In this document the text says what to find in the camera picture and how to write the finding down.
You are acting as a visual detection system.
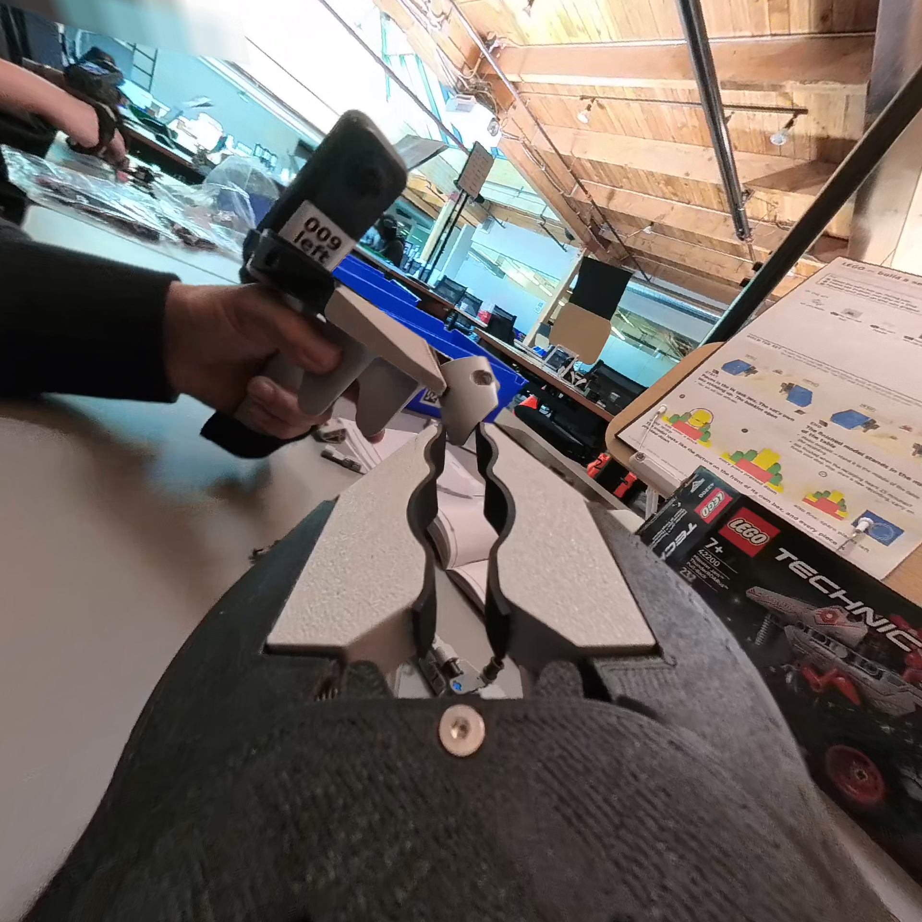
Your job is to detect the hanging printed tag board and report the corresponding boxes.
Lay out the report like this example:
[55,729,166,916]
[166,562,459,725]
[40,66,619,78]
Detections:
[457,141,497,200]

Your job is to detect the person's left hand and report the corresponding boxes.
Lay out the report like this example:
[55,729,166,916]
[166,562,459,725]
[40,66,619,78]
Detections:
[163,281,361,441]

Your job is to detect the printed instruction sheet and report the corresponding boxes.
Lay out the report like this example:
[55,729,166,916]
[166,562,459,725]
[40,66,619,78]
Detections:
[618,257,922,582]

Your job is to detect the wooden display board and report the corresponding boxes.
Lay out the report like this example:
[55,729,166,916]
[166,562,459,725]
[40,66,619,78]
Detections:
[604,341,922,607]

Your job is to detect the black slanted pole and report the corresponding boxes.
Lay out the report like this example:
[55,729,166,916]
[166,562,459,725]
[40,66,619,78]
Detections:
[701,85,922,347]

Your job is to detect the grey toy brick assembly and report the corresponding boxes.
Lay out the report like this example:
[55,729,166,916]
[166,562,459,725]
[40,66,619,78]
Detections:
[421,643,507,697]

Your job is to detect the blue plastic bin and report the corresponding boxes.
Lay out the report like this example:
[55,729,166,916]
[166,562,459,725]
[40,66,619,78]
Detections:
[334,255,527,426]

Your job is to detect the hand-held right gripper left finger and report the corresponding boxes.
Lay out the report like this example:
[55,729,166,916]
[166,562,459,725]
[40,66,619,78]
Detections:
[266,425,442,693]

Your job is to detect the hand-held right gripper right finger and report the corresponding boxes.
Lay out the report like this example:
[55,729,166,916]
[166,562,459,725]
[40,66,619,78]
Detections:
[477,424,658,676]

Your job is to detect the another person's forearm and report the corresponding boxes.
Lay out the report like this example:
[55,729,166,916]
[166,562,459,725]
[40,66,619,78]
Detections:
[0,61,102,148]

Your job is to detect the black toy set box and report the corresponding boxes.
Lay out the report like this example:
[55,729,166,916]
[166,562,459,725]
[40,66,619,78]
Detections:
[637,466,922,860]

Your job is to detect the grey toy panel piece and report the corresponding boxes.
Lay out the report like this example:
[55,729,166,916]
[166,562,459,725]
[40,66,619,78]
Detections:
[438,356,501,447]

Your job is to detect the clear plastic bags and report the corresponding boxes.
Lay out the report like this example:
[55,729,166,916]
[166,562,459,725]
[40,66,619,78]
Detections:
[0,144,283,255]

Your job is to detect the person's left forearm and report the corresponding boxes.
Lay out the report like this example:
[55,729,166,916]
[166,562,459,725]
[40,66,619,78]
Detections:
[0,229,182,403]

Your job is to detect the open instruction booklet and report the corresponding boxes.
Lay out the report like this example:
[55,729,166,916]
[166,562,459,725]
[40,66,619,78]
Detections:
[339,421,509,615]

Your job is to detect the grey ceiling pipe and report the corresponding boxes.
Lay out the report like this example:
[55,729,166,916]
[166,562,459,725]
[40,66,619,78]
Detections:
[676,0,754,243]

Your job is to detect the black and tan stand panel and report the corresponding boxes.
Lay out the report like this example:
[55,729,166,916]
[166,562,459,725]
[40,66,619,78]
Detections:
[523,256,635,367]

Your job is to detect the small loose toy pieces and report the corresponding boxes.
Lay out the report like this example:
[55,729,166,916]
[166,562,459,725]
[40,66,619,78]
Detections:
[314,420,370,475]

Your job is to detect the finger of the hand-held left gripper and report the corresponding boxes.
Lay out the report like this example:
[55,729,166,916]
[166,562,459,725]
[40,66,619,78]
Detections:
[344,359,427,442]
[323,287,448,404]

